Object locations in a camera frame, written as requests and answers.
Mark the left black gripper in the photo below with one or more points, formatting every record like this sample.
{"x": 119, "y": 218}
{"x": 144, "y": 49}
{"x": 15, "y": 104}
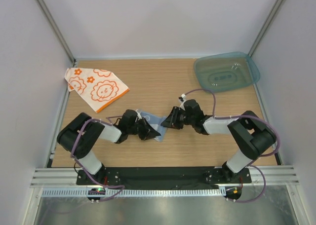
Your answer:
{"x": 149, "y": 133}

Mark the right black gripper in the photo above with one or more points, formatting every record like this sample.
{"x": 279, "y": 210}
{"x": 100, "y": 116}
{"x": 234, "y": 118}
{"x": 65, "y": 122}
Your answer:
{"x": 172, "y": 121}

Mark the blue terry towel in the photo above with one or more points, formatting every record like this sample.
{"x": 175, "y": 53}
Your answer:
{"x": 155, "y": 123}

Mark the white orange flower towel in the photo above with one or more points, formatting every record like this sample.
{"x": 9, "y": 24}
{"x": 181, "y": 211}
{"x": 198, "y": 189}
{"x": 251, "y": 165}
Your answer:
{"x": 97, "y": 87}

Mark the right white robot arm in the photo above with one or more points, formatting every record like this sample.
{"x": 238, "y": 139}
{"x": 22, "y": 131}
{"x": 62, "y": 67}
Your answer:
{"x": 252, "y": 135}

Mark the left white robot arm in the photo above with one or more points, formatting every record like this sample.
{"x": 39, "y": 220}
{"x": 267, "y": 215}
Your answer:
{"x": 81, "y": 134}

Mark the teal plastic tub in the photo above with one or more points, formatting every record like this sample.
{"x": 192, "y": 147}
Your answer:
{"x": 226, "y": 72}

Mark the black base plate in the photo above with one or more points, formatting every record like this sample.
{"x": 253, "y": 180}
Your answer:
{"x": 169, "y": 176}

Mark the slotted metal rail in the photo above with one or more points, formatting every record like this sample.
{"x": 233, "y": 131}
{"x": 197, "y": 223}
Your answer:
{"x": 88, "y": 191}

